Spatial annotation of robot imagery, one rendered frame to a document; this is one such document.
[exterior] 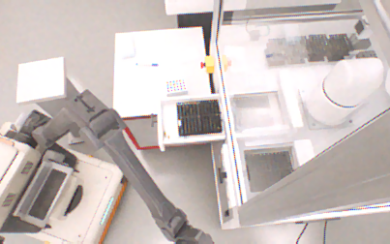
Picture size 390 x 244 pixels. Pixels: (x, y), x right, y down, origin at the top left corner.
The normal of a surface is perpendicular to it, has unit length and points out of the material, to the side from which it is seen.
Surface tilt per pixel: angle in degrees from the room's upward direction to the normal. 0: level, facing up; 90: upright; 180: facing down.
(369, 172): 90
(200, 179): 0
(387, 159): 90
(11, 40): 0
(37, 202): 0
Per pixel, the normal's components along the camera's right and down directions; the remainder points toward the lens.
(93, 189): 0.00, -0.39
